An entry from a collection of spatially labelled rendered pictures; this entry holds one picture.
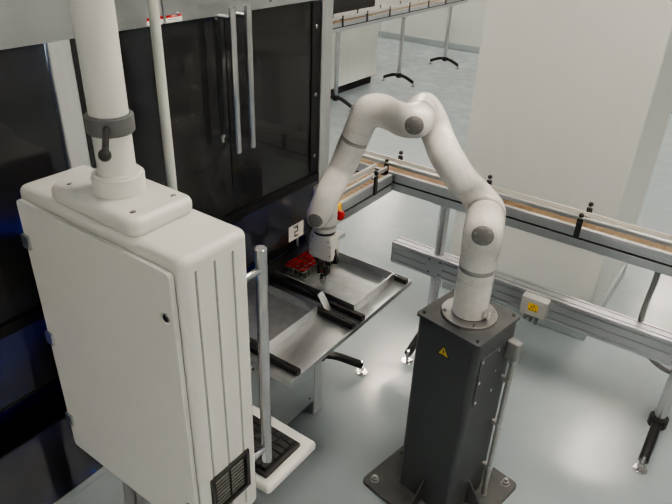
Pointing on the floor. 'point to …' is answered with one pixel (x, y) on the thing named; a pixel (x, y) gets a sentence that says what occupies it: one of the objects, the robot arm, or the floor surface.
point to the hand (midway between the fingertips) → (323, 268)
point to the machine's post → (323, 142)
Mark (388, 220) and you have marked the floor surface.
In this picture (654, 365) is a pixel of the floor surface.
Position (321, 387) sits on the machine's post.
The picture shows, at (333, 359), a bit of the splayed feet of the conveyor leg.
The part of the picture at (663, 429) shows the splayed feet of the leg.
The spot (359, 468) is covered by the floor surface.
